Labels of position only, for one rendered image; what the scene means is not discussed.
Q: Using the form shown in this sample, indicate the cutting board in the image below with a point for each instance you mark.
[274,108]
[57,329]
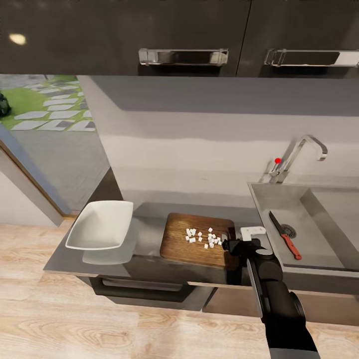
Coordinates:
[174,245]

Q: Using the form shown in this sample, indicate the bowl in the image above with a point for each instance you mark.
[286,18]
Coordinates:
[101,225]

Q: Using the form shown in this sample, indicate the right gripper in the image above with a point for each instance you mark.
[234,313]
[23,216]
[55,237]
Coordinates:
[237,247]

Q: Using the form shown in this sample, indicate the parer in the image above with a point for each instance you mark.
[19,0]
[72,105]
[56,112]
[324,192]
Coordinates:
[286,238]

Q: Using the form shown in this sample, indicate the dishwasher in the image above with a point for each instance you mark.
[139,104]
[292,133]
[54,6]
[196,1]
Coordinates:
[150,294]

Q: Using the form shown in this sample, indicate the drop in sink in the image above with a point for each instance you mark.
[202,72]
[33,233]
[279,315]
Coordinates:
[323,220]

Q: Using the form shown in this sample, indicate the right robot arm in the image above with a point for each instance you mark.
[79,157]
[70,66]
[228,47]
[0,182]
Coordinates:
[280,310]

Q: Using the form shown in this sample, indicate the fixed window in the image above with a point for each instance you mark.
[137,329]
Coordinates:
[47,130]

